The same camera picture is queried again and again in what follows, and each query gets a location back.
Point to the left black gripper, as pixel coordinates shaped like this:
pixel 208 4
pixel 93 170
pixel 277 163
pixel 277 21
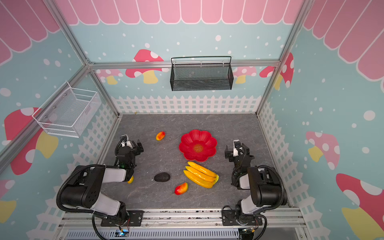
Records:
pixel 137 147

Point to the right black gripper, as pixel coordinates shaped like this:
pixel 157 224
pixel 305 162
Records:
pixel 229 153

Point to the red yellow mango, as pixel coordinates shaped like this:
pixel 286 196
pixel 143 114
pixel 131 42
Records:
pixel 160 136
pixel 181 189

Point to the dark fake avocado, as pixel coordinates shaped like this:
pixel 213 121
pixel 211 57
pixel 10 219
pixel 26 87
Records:
pixel 162 177

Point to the yellow fake banana bunch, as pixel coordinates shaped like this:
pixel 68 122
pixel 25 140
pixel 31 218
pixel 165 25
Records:
pixel 200 175

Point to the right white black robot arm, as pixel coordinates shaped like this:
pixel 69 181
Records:
pixel 267 191

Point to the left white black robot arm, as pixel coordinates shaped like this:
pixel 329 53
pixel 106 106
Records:
pixel 81 191

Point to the red yellow fruit at left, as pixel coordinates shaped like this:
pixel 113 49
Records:
pixel 130 180

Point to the red flower-shaped fruit bowl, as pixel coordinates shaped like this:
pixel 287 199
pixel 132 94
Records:
pixel 198 146

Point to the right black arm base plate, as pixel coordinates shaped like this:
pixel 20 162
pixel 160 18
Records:
pixel 237 218

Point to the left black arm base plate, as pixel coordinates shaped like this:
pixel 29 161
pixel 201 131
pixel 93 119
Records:
pixel 127 219

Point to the white wire mesh basket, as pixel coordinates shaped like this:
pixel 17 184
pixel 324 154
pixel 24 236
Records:
pixel 69 113

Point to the aluminium front rail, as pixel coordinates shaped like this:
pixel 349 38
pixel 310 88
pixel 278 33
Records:
pixel 189 219

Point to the black wire mesh basket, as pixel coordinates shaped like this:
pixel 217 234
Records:
pixel 207 73

